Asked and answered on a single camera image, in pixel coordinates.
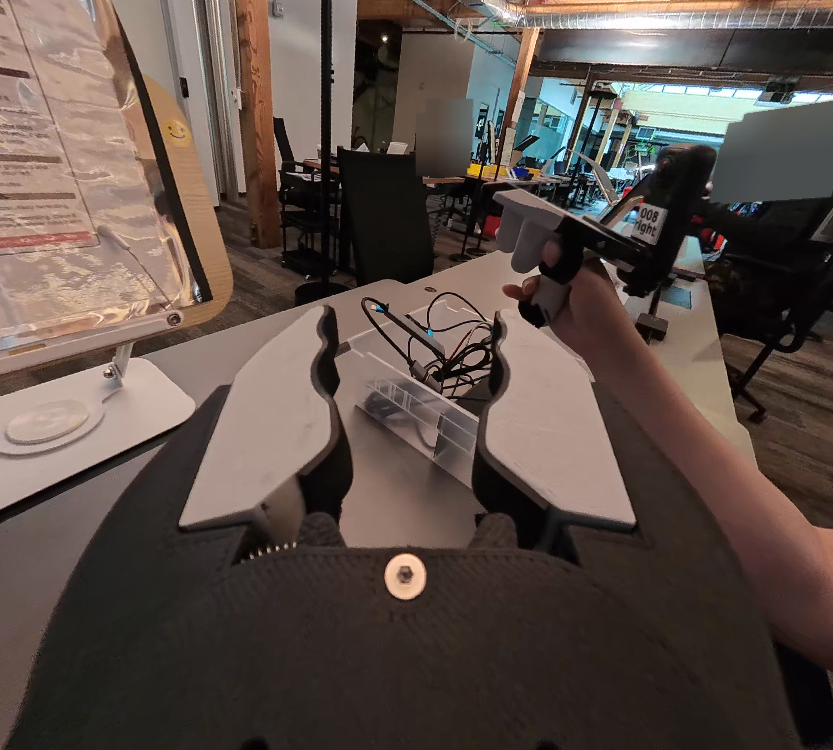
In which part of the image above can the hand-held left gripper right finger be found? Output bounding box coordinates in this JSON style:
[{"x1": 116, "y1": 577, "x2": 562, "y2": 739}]
[{"x1": 472, "y1": 309, "x2": 637, "y2": 552}]

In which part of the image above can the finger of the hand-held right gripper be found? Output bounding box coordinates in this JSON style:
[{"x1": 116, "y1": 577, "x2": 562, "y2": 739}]
[
  {"x1": 511, "y1": 217, "x2": 588, "y2": 274},
  {"x1": 492, "y1": 189, "x2": 568, "y2": 254}
]

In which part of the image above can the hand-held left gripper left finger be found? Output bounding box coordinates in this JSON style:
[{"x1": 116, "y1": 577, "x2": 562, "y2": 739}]
[{"x1": 177, "y1": 305, "x2": 355, "y2": 533}]

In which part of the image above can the black braided usb cable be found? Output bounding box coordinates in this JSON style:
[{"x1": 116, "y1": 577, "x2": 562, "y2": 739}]
[{"x1": 407, "y1": 291, "x2": 497, "y2": 401}]

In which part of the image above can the clear acrylic bin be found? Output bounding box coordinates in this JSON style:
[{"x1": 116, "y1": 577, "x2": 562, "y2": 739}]
[{"x1": 335, "y1": 301, "x2": 497, "y2": 490}]

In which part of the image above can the grey usb hub with cable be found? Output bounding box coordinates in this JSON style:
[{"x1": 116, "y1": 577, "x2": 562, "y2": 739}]
[{"x1": 361, "y1": 296, "x2": 450, "y2": 385}]

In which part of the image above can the person's right forearm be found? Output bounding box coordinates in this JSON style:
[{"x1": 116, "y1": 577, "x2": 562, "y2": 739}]
[{"x1": 573, "y1": 307, "x2": 833, "y2": 676}]

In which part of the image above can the person's right hand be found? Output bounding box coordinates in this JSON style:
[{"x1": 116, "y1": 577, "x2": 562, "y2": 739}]
[{"x1": 502, "y1": 239, "x2": 631, "y2": 363}]

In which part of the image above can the wooden document stand white base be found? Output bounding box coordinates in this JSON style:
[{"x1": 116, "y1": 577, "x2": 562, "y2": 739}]
[{"x1": 0, "y1": 0, "x2": 234, "y2": 493}]

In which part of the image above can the black floor pole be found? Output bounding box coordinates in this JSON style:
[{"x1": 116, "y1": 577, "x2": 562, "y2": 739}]
[{"x1": 294, "y1": 0, "x2": 354, "y2": 308}]

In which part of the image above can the printed instruction sheet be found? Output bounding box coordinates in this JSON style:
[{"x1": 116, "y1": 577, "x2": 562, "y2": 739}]
[{"x1": 0, "y1": 0, "x2": 102, "y2": 256}]

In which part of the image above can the wooden support post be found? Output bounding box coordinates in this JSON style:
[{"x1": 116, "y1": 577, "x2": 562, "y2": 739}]
[
  {"x1": 228, "y1": 0, "x2": 282, "y2": 251},
  {"x1": 500, "y1": 27, "x2": 542, "y2": 152}
]

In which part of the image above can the black table mount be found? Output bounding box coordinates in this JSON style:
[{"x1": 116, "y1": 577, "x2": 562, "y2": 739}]
[{"x1": 634, "y1": 288, "x2": 669, "y2": 344}]

